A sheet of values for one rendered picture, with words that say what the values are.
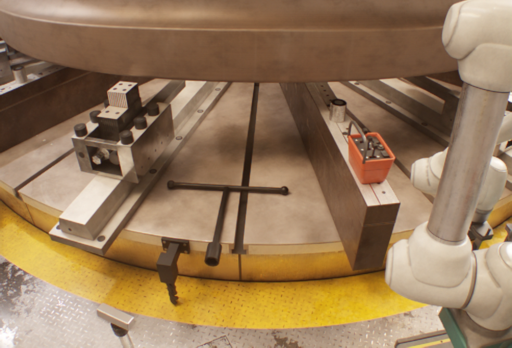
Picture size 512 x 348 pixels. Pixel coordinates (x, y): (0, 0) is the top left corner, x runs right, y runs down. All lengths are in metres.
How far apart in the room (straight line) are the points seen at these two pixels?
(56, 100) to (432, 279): 2.61
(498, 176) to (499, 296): 0.36
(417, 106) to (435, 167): 1.73
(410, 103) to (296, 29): 1.31
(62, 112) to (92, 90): 0.28
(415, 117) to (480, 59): 2.11
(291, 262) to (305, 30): 1.10
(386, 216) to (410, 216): 0.53
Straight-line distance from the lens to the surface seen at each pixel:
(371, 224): 1.65
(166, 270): 1.86
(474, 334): 1.25
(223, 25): 1.96
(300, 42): 1.94
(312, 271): 2.13
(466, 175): 0.95
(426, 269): 1.05
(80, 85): 3.10
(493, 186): 1.30
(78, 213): 1.99
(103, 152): 2.15
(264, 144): 2.54
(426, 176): 1.26
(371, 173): 1.64
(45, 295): 2.34
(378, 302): 2.16
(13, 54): 3.92
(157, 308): 2.11
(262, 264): 2.05
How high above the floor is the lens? 1.70
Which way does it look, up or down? 35 degrees down
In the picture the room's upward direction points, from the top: straight up
